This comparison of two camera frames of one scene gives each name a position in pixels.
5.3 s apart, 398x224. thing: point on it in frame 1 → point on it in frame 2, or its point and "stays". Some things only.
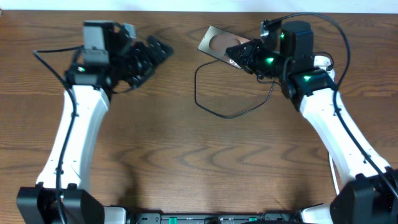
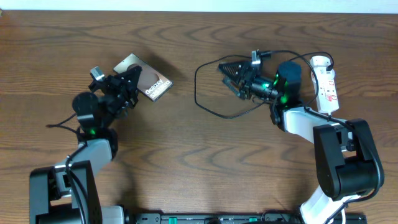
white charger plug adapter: (321, 61) stays
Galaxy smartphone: (216, 42) → (152, 83)
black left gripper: (159, 51) → (119, 84)
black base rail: (264, 218) stays
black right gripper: (250, 49) → (245, 69)
